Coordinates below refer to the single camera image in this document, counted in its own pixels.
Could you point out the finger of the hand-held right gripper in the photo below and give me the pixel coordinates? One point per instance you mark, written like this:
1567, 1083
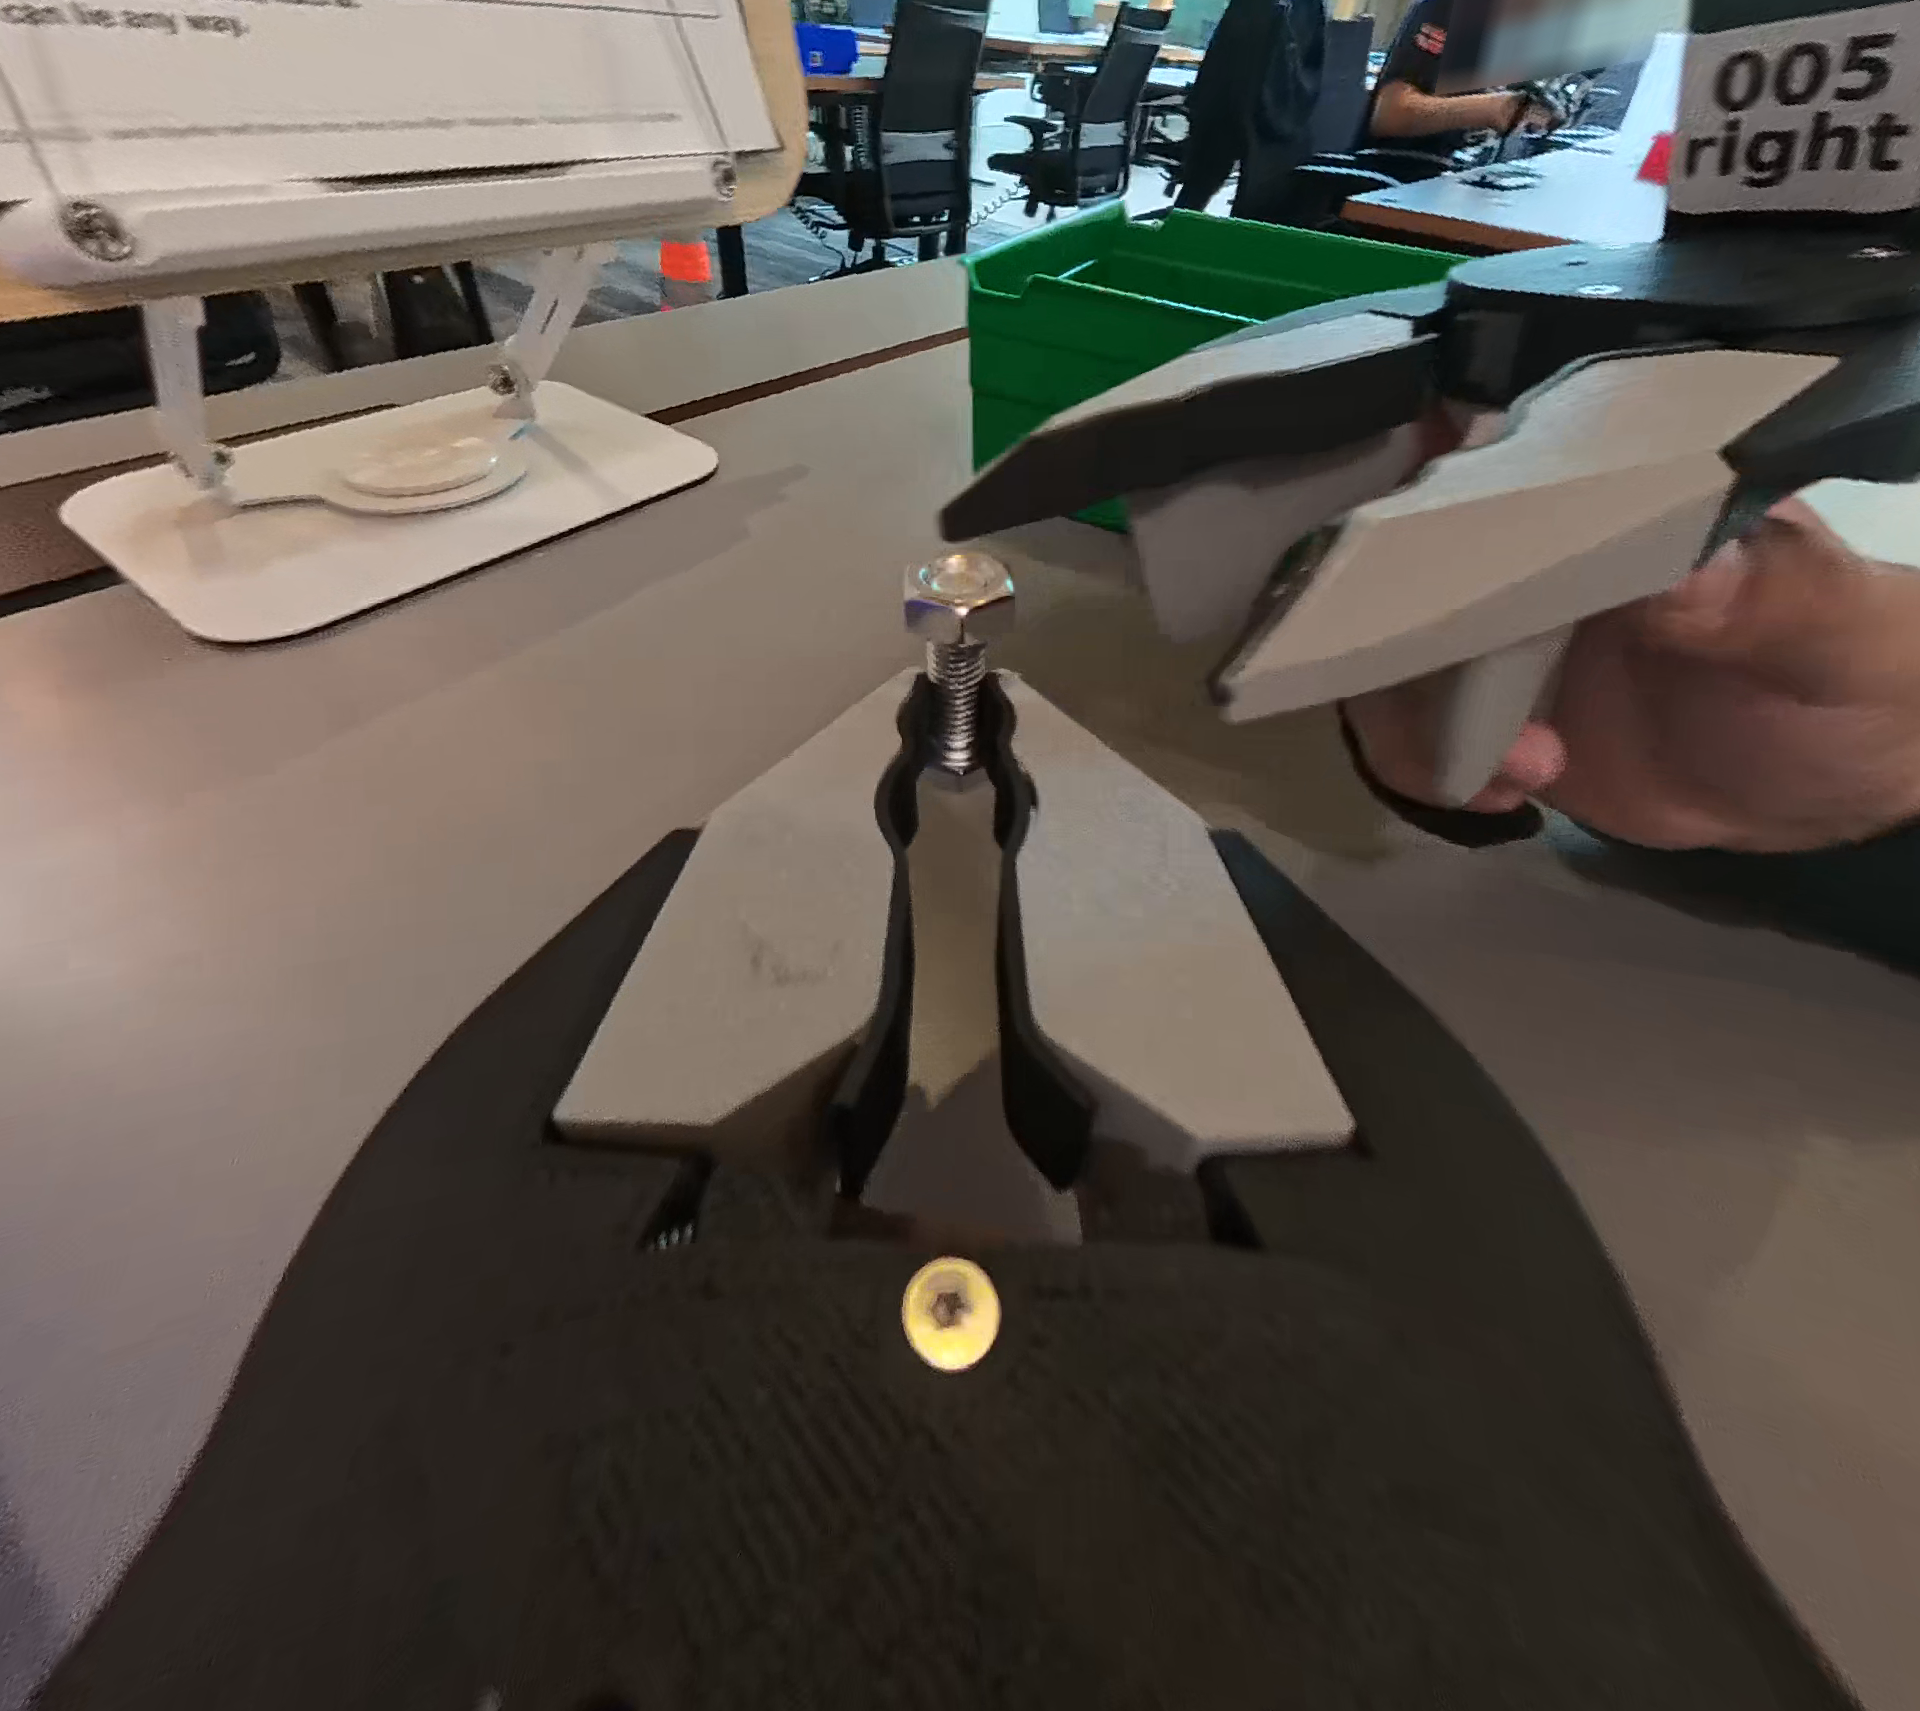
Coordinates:
1504, 542
1199, 437

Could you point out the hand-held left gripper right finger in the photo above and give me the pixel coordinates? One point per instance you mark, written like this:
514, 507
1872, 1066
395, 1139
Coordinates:
1170, 975

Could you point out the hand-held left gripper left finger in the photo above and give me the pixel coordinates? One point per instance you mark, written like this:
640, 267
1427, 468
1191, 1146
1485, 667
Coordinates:
734, 975

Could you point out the green plastic bin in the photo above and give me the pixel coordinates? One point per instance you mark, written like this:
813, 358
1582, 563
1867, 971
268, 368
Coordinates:
1050, 395

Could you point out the silver hex nut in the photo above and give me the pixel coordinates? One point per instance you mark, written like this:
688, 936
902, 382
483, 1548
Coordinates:
964, 773

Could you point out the person's right forearm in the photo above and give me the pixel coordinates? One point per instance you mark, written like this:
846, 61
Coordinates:
1828, 904

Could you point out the person's right hand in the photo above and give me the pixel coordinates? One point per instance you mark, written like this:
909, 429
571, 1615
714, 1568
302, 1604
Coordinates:
1754, 706

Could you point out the small red bin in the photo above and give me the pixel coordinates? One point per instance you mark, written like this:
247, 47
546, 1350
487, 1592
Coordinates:
1656, 161

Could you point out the black office chair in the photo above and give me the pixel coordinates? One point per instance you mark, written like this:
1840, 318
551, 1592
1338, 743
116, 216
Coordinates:
1110, 106
932, 91

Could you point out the black hanging jacket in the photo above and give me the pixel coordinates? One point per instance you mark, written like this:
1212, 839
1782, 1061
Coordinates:
1256, 91

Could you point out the small blue bin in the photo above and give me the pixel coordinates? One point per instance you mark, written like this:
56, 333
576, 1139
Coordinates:
826, 52

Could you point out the orange traffic cone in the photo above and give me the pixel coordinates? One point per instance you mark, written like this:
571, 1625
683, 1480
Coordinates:
683, 267

